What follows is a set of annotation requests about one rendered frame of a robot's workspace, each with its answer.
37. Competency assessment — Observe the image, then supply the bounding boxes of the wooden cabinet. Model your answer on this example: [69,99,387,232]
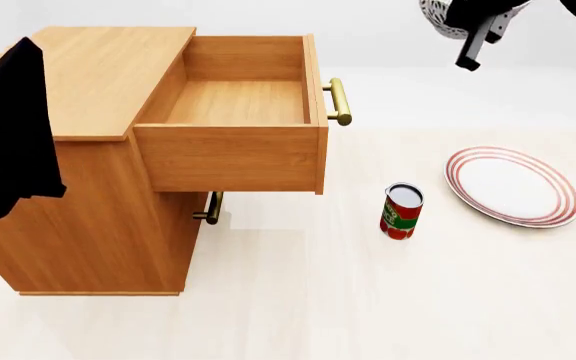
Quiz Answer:
[0,25,225,297]

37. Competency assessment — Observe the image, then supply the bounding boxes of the grey black right gripper finger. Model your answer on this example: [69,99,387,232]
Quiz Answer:
[485,12,509,45]
[454,16,495,73]

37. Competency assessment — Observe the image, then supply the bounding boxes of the open wooden drawer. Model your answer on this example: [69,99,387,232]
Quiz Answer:
[132,33,330,196]

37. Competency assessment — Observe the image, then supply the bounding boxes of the brass drawer handle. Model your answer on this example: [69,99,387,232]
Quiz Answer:
[192,191,225,226]
[321,77,354,127]

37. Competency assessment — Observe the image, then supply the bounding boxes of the white plate red rings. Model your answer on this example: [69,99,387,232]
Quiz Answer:
[443,145,576,229]

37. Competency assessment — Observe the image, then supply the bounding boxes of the black bowl white pattern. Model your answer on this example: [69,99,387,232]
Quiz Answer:
[418,0,525,41]

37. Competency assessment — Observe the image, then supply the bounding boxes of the tomato sauce can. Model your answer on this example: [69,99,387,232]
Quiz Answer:
[379,181,425,241]

